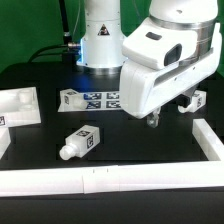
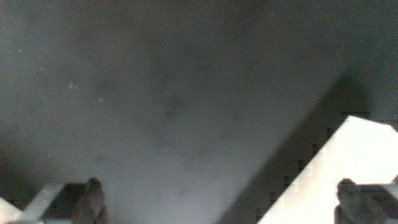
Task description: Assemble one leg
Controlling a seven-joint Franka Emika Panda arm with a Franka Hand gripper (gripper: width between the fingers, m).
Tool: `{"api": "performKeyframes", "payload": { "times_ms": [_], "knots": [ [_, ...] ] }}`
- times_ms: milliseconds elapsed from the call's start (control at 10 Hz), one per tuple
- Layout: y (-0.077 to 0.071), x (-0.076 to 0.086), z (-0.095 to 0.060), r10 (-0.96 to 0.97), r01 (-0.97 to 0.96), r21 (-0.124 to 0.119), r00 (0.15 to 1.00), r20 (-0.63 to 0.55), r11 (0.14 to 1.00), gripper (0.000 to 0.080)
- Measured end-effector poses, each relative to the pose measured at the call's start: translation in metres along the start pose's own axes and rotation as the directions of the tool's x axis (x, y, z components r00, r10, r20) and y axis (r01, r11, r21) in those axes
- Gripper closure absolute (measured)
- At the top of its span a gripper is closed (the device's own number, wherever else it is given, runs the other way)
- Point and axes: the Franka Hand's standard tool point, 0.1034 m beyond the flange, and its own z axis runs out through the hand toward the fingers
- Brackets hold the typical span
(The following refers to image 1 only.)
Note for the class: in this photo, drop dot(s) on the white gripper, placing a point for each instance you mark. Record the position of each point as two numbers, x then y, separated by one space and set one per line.
144 90

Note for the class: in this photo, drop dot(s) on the white square tabletop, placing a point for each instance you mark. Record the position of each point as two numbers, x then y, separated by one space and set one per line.
19 107

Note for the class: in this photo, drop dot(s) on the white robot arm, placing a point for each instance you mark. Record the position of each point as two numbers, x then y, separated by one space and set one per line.
101 46

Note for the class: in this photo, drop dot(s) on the marker sheet with tags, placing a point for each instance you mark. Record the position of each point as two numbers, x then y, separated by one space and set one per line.
97 101

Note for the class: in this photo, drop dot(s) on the white obstacle fence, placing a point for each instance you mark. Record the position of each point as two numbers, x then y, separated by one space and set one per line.
209 173

